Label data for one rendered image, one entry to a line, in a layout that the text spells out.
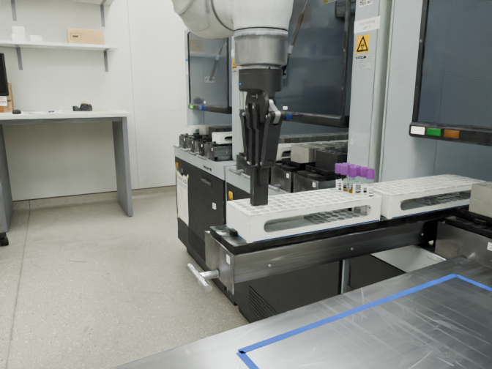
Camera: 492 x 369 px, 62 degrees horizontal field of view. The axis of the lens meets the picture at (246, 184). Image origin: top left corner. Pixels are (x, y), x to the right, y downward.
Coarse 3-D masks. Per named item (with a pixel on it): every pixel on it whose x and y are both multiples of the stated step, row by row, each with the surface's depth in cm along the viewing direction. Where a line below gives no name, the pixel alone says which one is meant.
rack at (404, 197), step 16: (432, 176) 99; (448, 176) 98; (464, 176) 98; (384, 192) 83; (400, 192) 84; (416, 192) 84; (432, 192) 86; (448, 192) 88; (464, 192) 99; (384, 208) 83; (400, 208) 92; (416, 208) 85; (432, 208) 87
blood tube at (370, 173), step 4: (368, 168) 80; (372, 168) 80; (368, 172) 79; (372, 172) 79; (368, 176) 79; (372, 176) 79; (368, 180) 80; (372, 180) 79; (368, 184) 80; (372, 184) 80; (368, 188) 80; (372, 188) 80; (368, 192) 80; (372, 192) 80; (372, 196) 80; (368, 208) 81; (368, 212) 81
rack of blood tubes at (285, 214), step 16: (304, 192) 83; (320, 192) 85; (336, 192) 85; (240, 208) 72; (256, 208) 73; (272, 208) 72; (288, 208) 72; (304, 208) 72; (320, 208) 74; (336, 208) 76; (240, 224) 71; (256, 224) 69; (272, 224) 81; (288, 224) 81; (304, 224) 81; (320, 224) 75; (336, 224) 76; (256, 240) 69
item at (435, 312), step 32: (384, 288) 52; (416, 288) 52; (448, 288) 52; (480, 288) 52; (288, 320) 45; (320, 320) 45; (352, 320) 45; (384, 320) 45; (416, 320) 45; (448, 320) 45; (480, 320) 45; (160, 352) 39; (192, 352) 39; (224, 352) 39; (256, 352) 39; (288, 352) 39; (320, 352) 39; (352, 352) 39; (384, 352) 39; (416, 352) 39; (448, 352) 39; (480, 352) 39
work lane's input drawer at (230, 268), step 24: (408, 216) 83; (432, 216) 86; (216, 240) 73; (240, 240) 70; (264, 240) 70; (288, 240) 71; (312, 240) 73; (336, 240) 75; (360, 240) 77; (384, 240) 80; (408, 240) 83; (432, 240) 86; (192, 264) 75; (216, 264) 74; (240, 264) 67; (264, 264) 69; (288, 264) 71; (312, 264) 73
